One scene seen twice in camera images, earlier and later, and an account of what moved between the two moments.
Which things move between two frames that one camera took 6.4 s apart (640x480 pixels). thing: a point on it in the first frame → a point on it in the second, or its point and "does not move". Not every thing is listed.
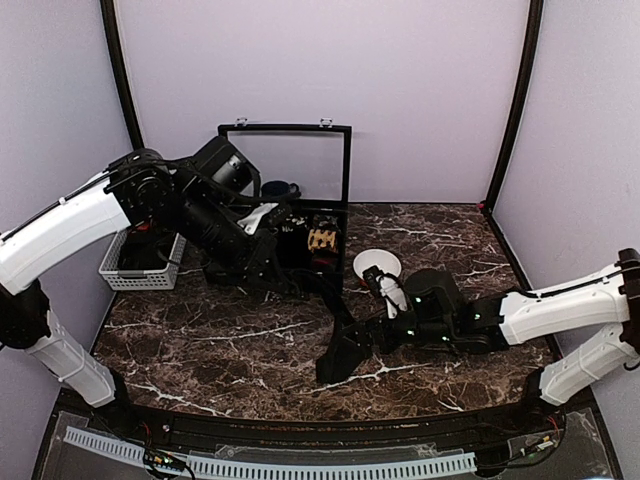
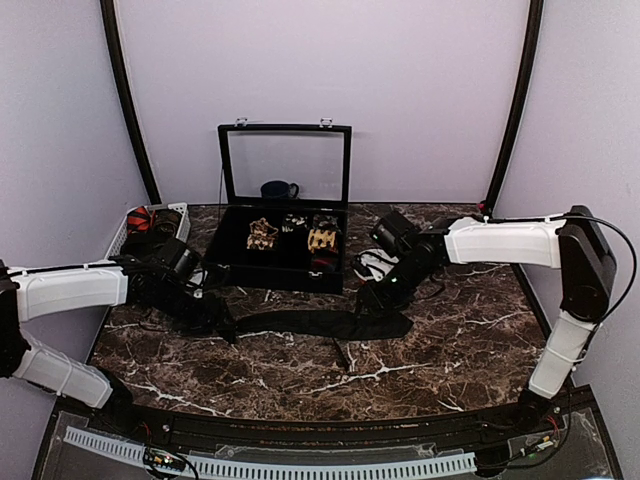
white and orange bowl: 386,261 does not move
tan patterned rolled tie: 321,238 does not move
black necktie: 339,361 → 335,325
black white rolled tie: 293,220 does not move
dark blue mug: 276,188 does not move
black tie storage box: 316,159 does not move
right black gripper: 365,328 → 375,300
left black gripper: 246,269 → 210,316
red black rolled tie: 325,262 does not move
